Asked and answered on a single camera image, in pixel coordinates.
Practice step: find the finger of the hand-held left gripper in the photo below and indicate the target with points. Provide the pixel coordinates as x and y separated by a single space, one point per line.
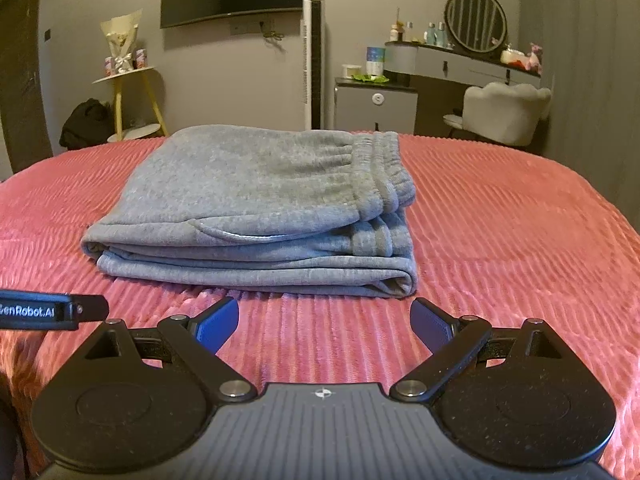
92 308

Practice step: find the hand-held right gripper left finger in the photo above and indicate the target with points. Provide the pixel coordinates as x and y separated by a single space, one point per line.
220 324

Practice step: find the grey sweat pants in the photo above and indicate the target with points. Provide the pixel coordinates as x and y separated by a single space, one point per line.
240 195

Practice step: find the black bag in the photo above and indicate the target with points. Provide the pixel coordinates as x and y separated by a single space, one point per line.
85 125

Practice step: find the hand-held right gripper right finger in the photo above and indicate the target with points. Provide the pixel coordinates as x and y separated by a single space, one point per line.
430 324

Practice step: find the pink can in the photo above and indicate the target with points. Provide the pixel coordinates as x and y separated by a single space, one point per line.
142 59
109 67

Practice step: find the round black-framed mirror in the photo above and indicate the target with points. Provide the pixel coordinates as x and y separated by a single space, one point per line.
475 20

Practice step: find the white tower air conditioner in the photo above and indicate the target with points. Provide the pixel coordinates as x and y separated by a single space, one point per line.
313 60

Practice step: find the yellow-legged side table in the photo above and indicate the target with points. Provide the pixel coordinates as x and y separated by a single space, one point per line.
122 85

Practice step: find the blue and white canister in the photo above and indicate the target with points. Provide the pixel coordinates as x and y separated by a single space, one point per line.
376 61

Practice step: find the pink plush toy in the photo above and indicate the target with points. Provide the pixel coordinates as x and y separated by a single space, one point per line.
534 57

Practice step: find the dark wooden door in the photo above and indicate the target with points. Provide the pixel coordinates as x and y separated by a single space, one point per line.
22 85

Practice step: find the wrapped flower bouquet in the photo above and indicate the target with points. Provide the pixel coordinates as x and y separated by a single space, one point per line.
120 35

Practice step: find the grey bedside cabinet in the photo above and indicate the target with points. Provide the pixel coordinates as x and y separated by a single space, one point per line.
375 105

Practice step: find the grey vanity table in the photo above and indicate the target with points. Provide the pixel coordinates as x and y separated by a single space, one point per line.
465 67

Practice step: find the pink ribbed blanket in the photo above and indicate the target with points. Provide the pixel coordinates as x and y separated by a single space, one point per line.
500 240

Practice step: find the green leafy decoration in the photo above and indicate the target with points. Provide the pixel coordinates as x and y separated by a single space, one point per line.
370 78

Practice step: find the light blue bottle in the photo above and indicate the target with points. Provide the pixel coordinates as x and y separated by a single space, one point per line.
441 34
431 34

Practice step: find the red and white box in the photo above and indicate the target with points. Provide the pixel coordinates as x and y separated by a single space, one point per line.
511 56

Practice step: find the grey curtain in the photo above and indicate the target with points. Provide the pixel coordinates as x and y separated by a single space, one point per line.
585 60

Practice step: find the white shell-back chair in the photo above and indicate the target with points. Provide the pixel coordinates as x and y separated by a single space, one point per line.
505 110

